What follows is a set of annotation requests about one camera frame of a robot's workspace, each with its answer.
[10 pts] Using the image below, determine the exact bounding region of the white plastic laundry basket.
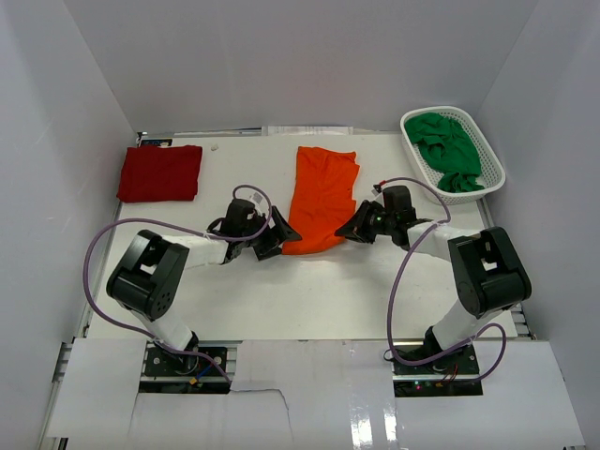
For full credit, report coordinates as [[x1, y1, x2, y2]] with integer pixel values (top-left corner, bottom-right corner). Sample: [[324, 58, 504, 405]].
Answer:
[[399, 106, 505, 204]]

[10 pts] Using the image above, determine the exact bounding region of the green t shirt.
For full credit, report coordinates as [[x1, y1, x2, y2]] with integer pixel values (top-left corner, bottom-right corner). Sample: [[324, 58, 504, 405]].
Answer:
[[405, 112, 484, 193]]

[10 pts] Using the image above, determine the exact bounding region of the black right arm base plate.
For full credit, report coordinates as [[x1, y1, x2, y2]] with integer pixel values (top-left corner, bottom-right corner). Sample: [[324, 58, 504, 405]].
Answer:
[[383, 347, 483, 398]]

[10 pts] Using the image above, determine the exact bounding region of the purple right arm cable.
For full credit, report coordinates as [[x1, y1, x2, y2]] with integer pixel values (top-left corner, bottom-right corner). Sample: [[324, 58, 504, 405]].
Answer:
[[372, 176, 508, 381]]

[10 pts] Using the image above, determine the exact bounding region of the folded dark red t shirt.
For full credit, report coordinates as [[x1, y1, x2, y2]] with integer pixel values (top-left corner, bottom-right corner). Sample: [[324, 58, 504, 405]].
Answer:
[[116, 145, 203, 203]]

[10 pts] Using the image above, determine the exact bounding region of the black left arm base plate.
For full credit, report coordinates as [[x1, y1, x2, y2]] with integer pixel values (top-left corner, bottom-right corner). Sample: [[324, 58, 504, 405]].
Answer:
[[139, 345, 230, 395]]

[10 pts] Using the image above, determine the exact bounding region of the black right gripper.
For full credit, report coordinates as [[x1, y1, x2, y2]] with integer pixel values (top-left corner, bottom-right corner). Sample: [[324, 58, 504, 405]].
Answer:
[[336, 200, 396, 245]]

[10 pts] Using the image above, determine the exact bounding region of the orange t shirt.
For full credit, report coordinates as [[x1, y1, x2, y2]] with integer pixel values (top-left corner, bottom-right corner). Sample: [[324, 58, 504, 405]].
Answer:
[[282, 146, 360, 256]]

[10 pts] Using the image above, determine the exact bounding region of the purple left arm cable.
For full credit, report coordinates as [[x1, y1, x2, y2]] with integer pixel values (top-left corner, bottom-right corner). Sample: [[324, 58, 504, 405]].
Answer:
[[82, 184, 276, 383]]

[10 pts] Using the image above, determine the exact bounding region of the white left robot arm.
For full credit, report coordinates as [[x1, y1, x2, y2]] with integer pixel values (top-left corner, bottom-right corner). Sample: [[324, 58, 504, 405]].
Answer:
[[106, 199, 302, 374]]

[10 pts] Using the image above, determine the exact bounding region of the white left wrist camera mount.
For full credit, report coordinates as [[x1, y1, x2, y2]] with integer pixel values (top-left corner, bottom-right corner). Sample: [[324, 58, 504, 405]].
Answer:
[[249, 192, 263, 204]]

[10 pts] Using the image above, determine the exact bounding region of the blue label sticker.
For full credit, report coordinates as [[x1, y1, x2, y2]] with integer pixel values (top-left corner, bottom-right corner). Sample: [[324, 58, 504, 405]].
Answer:
[[138, 136, 173, 147]]

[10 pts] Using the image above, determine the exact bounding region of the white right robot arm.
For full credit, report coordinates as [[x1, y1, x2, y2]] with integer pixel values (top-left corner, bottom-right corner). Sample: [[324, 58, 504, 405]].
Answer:
[[335, 184, 532, 374]]

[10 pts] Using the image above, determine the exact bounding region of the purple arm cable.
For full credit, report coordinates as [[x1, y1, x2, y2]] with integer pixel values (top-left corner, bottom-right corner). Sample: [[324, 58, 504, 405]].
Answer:
[[372, 176, 508, 381], [82, 184, 276, 383]]

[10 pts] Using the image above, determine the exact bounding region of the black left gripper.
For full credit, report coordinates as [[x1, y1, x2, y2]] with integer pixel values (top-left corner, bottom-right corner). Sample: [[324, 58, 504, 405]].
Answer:
[[239, 210, 299, 264]]

